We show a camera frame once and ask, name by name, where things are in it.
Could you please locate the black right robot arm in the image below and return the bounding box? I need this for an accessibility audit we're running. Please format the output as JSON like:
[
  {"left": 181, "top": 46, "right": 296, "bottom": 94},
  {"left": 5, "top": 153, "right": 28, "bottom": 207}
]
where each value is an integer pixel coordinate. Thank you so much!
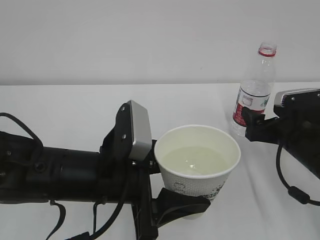
[{"left": 241, "top": 106, "right": 320, "bottom": 178}]

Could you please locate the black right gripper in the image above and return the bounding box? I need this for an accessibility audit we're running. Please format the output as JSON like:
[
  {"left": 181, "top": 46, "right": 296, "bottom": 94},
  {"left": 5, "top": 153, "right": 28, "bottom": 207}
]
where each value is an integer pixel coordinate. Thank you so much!
[{"left": 241, "top": 107, "right": 283, "bottom": 145}]

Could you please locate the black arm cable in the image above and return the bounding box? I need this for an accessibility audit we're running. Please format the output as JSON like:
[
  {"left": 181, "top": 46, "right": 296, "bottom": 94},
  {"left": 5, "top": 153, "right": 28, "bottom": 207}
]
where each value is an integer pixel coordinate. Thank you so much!
[
  {"left": 0, "top": 112, "right": 67, "bottom": 240},
  {"left": 276, "top": 143, "right": 320, "bottom": 205}
]

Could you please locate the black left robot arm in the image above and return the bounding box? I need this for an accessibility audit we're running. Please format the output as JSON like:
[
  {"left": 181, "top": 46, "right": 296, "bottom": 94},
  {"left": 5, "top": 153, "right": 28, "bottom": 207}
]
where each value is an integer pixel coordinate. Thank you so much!
[{"left": 0, "top": 131, "right": 211, "bottom": 240}]

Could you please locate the clear Nongfu Spring water bottle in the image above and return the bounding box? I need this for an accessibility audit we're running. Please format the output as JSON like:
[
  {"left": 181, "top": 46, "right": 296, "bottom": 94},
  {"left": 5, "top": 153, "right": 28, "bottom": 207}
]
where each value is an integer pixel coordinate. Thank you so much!
[{"left": 231, "top": 42, "right": 277, "bottom": 137}]

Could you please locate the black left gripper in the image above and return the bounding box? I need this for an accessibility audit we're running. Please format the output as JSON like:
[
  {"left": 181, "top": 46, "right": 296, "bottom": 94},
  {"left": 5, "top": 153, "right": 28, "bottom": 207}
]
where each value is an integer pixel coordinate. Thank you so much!
[{"left": 93, "top": 129, "right": 212, "bottom": 240}]

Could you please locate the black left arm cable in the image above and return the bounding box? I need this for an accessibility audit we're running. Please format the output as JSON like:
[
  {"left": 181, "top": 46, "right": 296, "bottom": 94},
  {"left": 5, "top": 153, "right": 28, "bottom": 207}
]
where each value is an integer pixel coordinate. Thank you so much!
[{"left": 0, "top": 112, "right": 67, "bottom": 240}]

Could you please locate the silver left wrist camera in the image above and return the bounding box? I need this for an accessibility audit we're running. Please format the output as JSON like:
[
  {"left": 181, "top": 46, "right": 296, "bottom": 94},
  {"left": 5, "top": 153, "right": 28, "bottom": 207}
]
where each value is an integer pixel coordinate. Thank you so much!
[{"left": 114, "top": 100, "right": 152, "bottom": 161}]

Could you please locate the white paper cup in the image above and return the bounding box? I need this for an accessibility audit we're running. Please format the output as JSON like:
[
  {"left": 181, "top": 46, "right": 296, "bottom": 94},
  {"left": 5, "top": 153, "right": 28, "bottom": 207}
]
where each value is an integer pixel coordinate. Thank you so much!
[{"left": 153, "top": 124, "right": 242, "bottom": 221}]

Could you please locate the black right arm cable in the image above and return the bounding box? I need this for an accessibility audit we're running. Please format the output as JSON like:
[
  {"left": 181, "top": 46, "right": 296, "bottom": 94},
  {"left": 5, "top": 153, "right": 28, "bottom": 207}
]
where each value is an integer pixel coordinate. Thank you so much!
[{"left": 276, "top": 143, "right": 320, "bottom": 205}]

